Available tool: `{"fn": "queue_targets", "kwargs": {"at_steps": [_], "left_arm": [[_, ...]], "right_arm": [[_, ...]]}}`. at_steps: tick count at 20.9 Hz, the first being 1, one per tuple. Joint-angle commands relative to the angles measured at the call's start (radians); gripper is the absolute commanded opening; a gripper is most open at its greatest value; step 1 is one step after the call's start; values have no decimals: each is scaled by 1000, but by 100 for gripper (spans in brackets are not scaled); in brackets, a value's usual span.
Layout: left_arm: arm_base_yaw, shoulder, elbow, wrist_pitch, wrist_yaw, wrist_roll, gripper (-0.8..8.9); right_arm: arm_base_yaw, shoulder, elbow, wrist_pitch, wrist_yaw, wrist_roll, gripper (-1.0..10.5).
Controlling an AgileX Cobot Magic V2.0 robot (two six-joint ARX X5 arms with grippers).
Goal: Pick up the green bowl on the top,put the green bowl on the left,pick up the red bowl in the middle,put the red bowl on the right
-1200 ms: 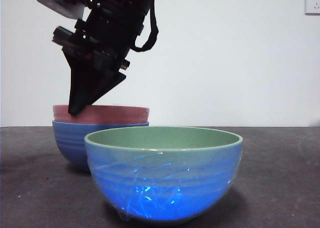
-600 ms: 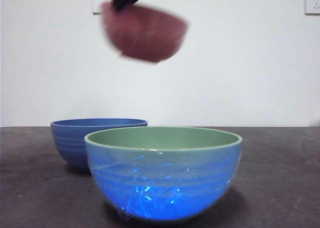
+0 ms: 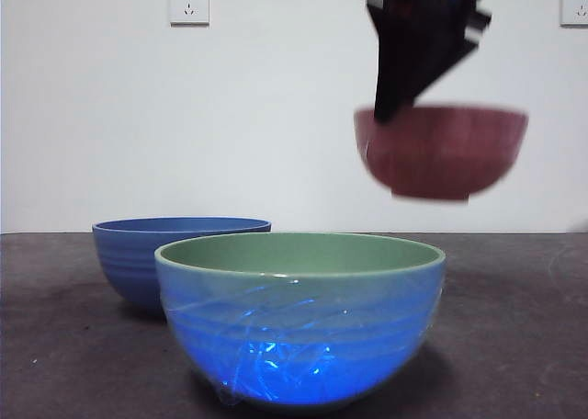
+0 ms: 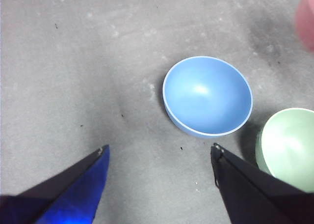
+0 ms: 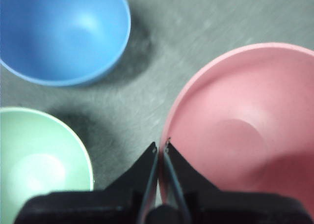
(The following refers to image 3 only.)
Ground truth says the red bowl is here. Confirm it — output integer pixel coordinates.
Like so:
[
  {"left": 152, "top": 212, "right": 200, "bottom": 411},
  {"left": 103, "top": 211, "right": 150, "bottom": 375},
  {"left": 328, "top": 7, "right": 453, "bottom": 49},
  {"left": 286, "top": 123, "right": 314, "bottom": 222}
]
[{"left": 353, "top": 105, "right": 530, "bottom": 203}]

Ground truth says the green bowl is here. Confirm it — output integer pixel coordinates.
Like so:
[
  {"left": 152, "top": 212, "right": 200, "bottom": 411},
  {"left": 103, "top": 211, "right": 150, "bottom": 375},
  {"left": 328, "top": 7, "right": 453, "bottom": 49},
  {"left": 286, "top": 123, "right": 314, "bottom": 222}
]
[{"left": 153, "top": 232, "right": 447, "bottom": 413}]

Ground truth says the blue bowl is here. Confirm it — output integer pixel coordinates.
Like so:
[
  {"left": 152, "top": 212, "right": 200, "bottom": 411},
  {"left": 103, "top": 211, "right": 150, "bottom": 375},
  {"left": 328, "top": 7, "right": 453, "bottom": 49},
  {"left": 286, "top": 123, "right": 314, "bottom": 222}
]
[{"left": 91, "top": 216, "right": 273, "bottom": 322}]

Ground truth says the white wall socket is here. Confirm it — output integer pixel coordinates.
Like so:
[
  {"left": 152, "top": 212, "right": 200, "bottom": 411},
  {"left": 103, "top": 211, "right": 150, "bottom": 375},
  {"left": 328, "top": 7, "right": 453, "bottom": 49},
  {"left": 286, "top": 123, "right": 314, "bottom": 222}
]
[
  {"left": 559, "top": 0, "right": 588, "bottom": 29},
  {"left": 169, "top": 0, "right": 210, "bottom": 28}
]

